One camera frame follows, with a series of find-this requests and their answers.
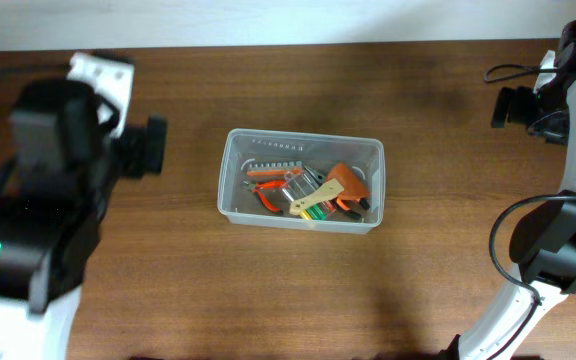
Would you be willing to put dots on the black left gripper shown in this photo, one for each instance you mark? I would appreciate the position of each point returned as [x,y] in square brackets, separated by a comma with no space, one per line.
[156,141]

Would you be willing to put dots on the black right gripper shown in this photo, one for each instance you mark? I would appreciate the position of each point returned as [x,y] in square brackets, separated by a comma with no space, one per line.
[518,96]

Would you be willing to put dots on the orange socket bit holder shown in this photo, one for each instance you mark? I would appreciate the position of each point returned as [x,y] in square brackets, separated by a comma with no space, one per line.
[274,168]

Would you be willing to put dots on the red small cutting pliers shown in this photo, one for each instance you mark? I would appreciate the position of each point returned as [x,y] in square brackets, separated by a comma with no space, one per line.
[258,189]

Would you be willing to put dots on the clear screwdriver set case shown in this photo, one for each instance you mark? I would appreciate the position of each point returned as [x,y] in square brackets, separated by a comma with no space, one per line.
[302,185]

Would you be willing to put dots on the orange black long-nose pliers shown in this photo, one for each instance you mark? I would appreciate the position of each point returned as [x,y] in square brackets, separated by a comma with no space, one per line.
[355,191]

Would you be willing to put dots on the orange scraper wooden handle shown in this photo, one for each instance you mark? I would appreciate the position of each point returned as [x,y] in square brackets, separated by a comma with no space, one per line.
[315,196]

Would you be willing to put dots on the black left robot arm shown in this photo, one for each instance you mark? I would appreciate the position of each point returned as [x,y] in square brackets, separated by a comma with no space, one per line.
[54,195]

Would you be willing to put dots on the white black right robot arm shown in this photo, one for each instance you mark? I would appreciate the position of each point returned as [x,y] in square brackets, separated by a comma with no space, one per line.
[532,244]

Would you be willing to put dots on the clear plastic container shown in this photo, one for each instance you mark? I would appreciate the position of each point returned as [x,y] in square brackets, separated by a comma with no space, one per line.
[247,147]

